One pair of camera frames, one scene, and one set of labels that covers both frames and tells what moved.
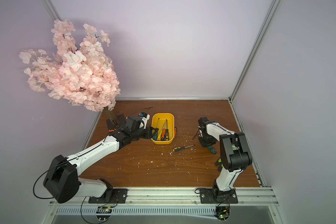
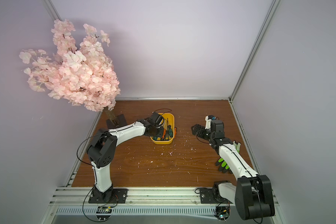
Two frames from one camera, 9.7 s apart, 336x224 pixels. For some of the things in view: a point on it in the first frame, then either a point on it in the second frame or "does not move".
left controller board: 103,213 does not move
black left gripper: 149,134 to 161,129
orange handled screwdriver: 164,132 does not move
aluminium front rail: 177,198 does not move
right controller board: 223,213 does not move
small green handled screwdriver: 212,150 to 170,131
